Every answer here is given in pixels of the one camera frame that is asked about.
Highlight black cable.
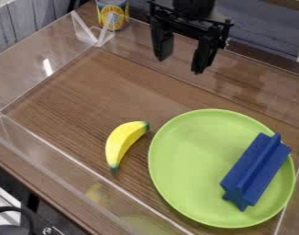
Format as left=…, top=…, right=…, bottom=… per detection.
left=0, top=206, right=37, bottom=235

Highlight green round plate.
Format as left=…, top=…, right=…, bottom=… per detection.
left=148, top=108, right=295, bottom=229

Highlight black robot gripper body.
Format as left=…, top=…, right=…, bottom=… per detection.
left=148, top=0, right=233, bottom=47

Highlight yellow blue tin can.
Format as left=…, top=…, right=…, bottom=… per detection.
left=96, top=0, right=129, bottom=31

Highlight blue plastic block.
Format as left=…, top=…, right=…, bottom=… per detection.
left=219, top=133, right=291, bottom=211

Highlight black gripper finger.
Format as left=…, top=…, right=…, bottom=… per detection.
left=190, top=28, right=220, bottom=74
left=149, top=17, right=173, bottom=61

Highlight clear acrylic enclosure wall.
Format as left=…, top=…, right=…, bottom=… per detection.
left=0, top=6, right=299, bottom=235

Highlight yellow toy banana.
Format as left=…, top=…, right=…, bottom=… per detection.
left=105, top=120, right=149, bottom=173

